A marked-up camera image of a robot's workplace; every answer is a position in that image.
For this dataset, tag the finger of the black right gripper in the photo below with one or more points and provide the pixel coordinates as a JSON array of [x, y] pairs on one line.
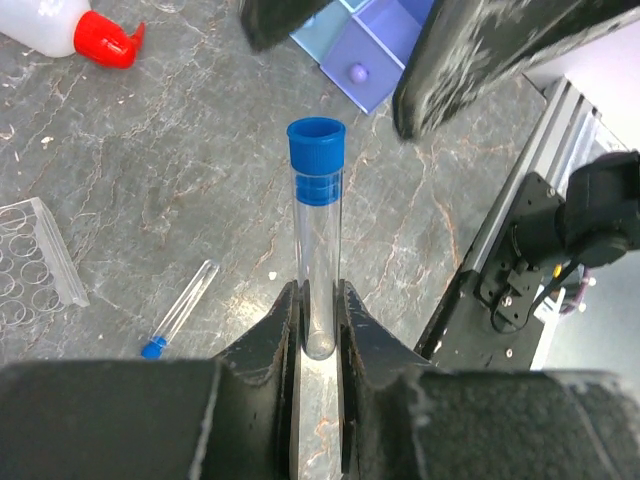
[[266, 23], [467, 48]]

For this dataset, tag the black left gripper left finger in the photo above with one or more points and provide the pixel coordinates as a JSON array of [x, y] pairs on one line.
[[228, 417]]

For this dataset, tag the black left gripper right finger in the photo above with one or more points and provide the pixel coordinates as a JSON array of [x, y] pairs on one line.
[[402, 418]]

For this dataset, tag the blue capped test tube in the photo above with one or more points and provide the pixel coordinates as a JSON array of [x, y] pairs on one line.
[[317, 158], [180, 311]]

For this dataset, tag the white plastic wash bottle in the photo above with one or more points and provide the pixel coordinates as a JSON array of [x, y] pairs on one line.
[[59, 29]]

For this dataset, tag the clear test tube rack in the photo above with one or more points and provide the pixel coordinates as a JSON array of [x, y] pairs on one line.
[[38, 278]]

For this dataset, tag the light blue drawer organizer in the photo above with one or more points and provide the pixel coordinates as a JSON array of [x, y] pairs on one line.
[[363, 46]]

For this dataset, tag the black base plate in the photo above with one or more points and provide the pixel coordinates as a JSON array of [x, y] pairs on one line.
[[483, 320]]

